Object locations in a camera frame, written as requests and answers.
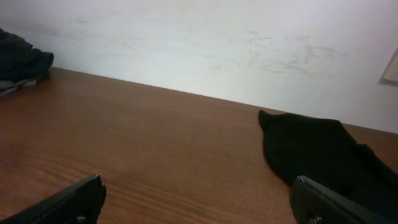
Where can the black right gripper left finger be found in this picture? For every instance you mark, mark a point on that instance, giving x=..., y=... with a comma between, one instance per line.
x=80, y=203

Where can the grey folded garment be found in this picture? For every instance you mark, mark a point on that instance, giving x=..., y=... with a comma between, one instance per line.
x=9, y=86

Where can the beige wall plate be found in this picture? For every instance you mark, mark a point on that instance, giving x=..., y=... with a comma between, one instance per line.
x=389, y=77

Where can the black polo shirt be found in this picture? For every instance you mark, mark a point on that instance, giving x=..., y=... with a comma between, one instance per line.
x=324, y=151

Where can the dark green t-shirt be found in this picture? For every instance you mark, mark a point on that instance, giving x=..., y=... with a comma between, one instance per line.
x=16, y=55

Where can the navy folded garment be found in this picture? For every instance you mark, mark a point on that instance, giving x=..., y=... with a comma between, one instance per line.
x=29, y=70

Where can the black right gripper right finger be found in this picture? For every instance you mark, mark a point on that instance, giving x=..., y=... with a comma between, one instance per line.
x=312, y=203

